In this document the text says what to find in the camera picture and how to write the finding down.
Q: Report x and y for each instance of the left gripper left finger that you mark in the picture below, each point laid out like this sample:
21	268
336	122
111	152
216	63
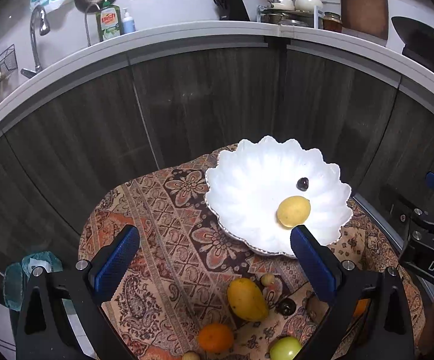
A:
44	331

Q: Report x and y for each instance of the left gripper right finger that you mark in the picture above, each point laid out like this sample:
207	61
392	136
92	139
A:
386	331

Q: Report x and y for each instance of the small tangerine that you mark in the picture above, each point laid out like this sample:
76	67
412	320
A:
360	308

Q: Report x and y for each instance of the green apple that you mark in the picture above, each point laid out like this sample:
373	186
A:
285	348

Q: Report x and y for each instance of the small tan longan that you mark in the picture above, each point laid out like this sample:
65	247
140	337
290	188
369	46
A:
267	280

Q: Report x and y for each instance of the yellow mango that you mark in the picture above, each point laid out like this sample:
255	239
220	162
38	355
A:
246	300

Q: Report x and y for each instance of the yellow lemon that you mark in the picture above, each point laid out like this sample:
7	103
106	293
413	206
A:
293	211

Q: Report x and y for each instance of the dark plum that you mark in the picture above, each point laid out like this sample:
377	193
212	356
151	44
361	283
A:
303	184

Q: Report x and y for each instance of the large orange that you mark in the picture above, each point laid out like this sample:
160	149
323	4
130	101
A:
216	338

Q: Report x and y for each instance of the brown kiwi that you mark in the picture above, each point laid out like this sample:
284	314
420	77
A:
316	309

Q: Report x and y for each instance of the black wok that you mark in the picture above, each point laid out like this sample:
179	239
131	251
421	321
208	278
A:
418	38

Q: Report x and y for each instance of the small tan fruit front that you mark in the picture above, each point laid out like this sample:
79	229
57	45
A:
191	355

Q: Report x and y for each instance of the patterned paisley tablecloth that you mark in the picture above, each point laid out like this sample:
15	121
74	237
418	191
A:
177	282

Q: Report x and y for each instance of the white scalloped bowl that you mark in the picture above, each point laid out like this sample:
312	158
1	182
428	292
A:
247	185

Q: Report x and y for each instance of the wooden cutting board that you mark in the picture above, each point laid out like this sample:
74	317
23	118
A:
366	16

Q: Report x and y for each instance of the glass jar brown contents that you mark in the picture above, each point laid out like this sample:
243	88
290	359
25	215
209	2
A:
332	22

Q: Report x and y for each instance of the white teapot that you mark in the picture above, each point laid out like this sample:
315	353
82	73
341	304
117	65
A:
308	5

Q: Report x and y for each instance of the white countertop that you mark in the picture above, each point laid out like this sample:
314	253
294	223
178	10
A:
396	70

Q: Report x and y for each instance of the black knife block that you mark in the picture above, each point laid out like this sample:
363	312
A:
233	10

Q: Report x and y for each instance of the blue hand soap bottle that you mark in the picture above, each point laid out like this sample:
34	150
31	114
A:
128	22

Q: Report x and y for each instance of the green dish soap bottle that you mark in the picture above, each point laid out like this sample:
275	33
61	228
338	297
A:
109	23

